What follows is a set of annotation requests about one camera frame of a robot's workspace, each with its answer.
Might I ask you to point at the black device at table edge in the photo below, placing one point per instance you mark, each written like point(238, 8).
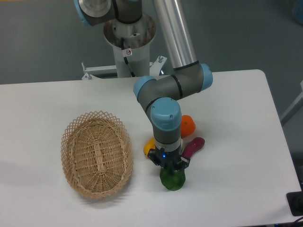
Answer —
point(295, 201)

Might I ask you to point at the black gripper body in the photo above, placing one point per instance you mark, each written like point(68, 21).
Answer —
point(171, 156)

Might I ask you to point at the green bok choy vegetable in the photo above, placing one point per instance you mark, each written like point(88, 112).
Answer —
point(170, 179)

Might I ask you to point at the yellow mango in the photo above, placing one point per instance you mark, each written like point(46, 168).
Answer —
point(149, 145)

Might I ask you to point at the purple sweet potato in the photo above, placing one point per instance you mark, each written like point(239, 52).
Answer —
point(192, 147)

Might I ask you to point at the woven wicker basket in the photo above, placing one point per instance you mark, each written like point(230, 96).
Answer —
point(96, 155)

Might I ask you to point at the white metal base frame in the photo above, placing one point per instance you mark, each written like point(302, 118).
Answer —
point(105, 72)

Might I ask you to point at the white table leg right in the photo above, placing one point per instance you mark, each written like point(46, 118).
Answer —
point(293, 108)

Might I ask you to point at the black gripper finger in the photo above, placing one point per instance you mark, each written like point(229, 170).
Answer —
point(181, 163)
point(157, 156)

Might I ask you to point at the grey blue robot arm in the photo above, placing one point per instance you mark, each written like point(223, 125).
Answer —
point(158, 97)

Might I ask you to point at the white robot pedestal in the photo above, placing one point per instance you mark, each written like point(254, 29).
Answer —
point(131, 45)

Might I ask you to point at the orange tangerine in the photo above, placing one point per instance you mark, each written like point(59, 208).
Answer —
point(188, 126)

